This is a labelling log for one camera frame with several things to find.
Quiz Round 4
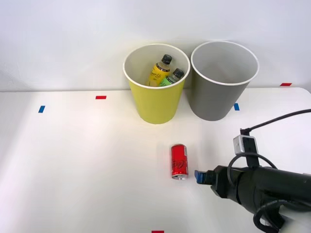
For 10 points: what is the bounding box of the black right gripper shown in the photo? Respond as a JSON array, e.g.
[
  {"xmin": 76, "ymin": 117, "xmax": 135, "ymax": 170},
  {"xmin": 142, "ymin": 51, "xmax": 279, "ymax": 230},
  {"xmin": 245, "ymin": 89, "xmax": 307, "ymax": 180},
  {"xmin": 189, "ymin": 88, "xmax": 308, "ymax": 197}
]
[{"xmin": 194, "ymin": 165, "xmax": 242, "ymax": 203}]

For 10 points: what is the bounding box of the red drink can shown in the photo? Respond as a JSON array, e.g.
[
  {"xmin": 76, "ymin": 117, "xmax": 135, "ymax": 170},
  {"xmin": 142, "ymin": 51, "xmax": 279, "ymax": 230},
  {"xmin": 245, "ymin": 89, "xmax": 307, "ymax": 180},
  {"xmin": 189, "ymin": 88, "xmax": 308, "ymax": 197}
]
[{"xmin": 171, "ymin": 143, "xmax": 189, "ymax": 181}]

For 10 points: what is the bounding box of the grey plastic bin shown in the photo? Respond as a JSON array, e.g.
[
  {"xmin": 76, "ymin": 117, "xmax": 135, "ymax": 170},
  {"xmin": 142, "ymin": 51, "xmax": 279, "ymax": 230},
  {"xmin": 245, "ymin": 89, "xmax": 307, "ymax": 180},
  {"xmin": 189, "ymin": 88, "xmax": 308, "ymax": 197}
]
[{"xmin": 190, "ymin": 40, "xmax": 260, "ymax": 121}]

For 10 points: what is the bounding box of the yellow-green plastic bin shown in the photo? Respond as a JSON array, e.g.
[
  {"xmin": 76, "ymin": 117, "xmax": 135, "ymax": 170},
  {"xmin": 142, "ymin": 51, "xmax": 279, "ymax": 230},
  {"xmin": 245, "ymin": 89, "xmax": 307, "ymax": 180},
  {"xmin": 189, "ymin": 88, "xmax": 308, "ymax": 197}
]
[{"xmin": 122, "ymin": 43, "xmax": 190, "ymax": 125}]

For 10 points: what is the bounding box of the green-label bottle with black cap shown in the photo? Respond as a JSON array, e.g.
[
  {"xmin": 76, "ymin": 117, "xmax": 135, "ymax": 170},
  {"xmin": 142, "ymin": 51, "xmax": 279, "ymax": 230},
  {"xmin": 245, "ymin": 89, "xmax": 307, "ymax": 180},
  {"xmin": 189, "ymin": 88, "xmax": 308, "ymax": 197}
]
[{"xmin": 159, "ymin": 68, "xmax": 185, "ymax": 87}]

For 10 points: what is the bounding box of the yellow bottle with black cap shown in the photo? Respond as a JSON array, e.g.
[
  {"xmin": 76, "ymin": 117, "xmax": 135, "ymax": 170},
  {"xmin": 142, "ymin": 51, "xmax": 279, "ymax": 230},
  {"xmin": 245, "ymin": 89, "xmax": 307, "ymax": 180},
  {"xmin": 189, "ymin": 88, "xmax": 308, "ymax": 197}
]
[{"xmin": 148, "ymin": 54, "xmax": 173, "ymax": 87}]

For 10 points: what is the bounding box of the pale grey wrist camera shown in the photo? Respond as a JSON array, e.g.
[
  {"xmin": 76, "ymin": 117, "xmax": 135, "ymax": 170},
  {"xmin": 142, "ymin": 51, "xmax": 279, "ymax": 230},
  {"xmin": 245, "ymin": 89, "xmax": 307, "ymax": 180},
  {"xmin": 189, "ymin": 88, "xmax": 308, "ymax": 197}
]
[{"xmin": 233, "ymin": 135, "xmax": 259, "ymax": 168}]

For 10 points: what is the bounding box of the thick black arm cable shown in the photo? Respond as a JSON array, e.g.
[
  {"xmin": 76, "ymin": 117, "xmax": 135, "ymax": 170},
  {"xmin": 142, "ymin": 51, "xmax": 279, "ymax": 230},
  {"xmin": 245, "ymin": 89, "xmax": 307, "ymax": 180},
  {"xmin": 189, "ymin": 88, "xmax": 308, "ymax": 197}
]
[{"xmin": 252, "ymin": 198, "xmax": 311, "ymax": 233}]

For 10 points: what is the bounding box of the thin black camera cable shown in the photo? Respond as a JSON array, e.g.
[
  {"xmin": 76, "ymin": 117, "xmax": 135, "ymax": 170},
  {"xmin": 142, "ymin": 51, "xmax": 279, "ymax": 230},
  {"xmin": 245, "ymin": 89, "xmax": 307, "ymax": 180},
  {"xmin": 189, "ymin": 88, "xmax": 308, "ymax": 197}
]
[{"xmin": 226, "ymin": 109, "xmax": 311, "ymax": 190}]

